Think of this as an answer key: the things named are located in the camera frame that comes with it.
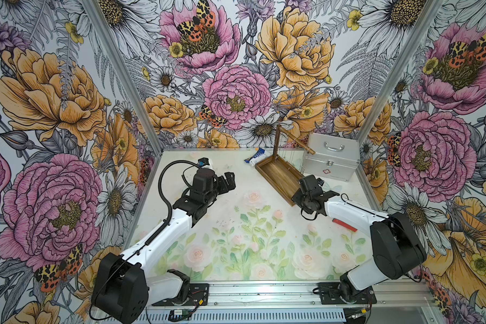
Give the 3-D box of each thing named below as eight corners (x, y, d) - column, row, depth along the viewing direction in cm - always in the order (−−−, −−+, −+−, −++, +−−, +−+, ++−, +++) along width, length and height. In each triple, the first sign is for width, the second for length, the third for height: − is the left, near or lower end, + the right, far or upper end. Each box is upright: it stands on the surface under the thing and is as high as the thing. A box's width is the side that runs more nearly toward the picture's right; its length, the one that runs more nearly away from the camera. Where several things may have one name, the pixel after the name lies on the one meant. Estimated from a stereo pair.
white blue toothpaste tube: (245, 161, 117) (245, 159, 116) (259, 149, 124) (259, 147, 122) (252, 166, 115) (252, 164, 113) (267, 154, 121) (267, 151, 120)
